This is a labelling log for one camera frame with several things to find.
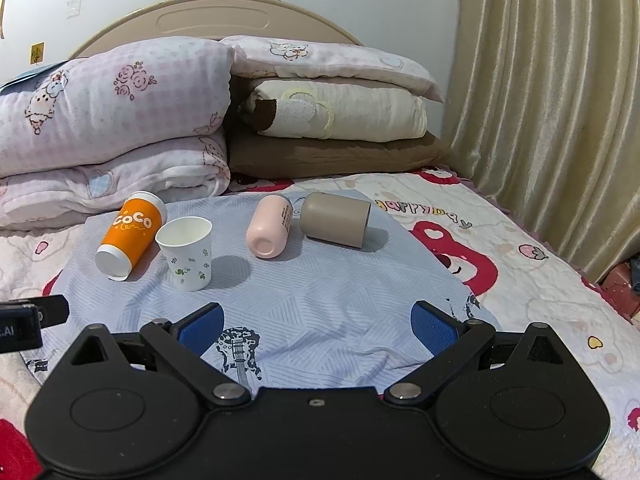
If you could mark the grey-brown cup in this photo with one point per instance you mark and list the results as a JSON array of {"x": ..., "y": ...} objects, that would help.
[{"x": 332, "y": 217}]

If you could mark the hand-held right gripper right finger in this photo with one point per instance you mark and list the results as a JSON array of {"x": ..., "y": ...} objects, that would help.
[{"x": 432, "y": 330}]

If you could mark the pink cup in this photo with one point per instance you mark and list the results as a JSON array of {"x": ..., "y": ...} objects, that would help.
[{"x": 267, "y": 225}]

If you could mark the cream curtain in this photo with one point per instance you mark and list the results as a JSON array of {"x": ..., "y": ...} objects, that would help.
[{"x": 550, "y": 110}]

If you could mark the pink checked folded quilt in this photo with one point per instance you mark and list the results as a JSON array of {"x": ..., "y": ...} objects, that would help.
[{"x": 125, "y": 110}]

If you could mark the light blue guitar-print cloth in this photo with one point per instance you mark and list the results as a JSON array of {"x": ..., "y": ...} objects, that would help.
[{"x": 310, "y": 300}]

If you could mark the beige headboard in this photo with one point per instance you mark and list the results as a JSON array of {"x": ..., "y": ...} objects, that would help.
[{"x": 225, "y": 15}]

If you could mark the yellow wall sticker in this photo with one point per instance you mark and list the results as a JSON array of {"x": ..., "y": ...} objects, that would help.
[{"x": 37, "y": 53}]

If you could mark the white floral paper cup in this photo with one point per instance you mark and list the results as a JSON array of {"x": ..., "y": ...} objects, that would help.
[{"x": 192, "y": 265}]

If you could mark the blue flat object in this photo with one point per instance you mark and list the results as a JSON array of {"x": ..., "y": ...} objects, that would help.
[{"x": 30, "y": 76}]

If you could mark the cream flower folded blanket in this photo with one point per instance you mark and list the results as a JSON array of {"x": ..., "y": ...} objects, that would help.
[{"x": 360, "y": 110}]

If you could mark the orange paper cup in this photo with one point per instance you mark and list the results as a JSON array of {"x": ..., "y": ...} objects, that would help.
[{"x": 132, "y": 230}]

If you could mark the pink and white pillow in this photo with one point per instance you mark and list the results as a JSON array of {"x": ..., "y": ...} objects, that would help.
[{"x": 325, "y": 60}]

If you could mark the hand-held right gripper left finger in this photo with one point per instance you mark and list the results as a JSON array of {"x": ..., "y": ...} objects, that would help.
[{"x": 202, "y": 329}]

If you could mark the brown pillow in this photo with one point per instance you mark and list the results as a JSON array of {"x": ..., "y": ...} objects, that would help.
[{"x": 325, "y": 157}]

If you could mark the dark red object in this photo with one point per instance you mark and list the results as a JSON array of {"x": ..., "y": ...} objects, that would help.
[{"x": 622, "y": 285}]

